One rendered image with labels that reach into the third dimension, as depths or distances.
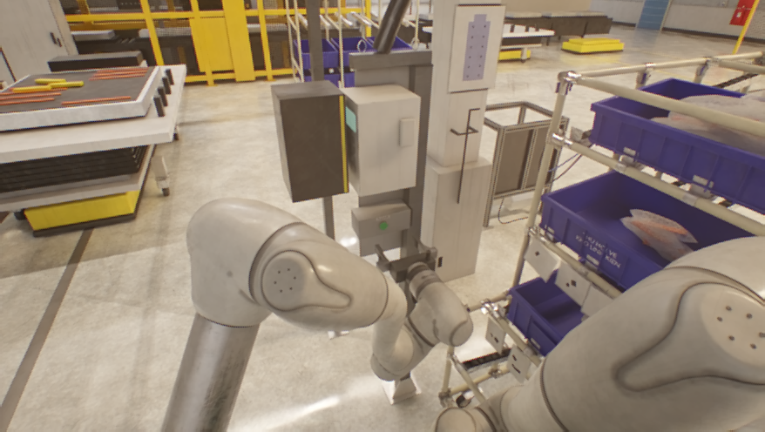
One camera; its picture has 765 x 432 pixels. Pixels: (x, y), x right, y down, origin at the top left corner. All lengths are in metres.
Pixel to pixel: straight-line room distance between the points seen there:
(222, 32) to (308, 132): 7.37
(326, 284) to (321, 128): 0.62
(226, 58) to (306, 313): 8.03
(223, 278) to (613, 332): 0.46
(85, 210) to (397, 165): 3.26
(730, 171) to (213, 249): 1.09
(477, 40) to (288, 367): 2.06
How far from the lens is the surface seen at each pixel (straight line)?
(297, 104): 0.98
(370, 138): 1.06
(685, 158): 1.20
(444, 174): 2.26
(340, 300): 0.48
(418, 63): 1.22
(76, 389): 2.76
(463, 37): 2.14
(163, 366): 2.62
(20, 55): 8.02
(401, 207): 1.35
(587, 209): 1.74
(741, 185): 1.17
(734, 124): 1.13
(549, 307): 1.73
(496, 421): 0.89
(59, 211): 4.07
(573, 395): 0.41
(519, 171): 3.37
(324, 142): 1.03
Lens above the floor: 1.90
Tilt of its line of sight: 30 degrees down
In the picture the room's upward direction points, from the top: 1 degrees clockwise
